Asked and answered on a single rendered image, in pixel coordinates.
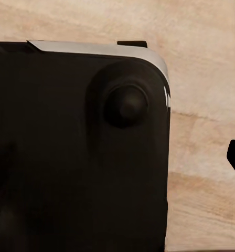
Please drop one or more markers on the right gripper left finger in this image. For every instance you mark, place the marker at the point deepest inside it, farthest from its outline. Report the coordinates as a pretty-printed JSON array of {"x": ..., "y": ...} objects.
[{"x": 8, "y": 158}]

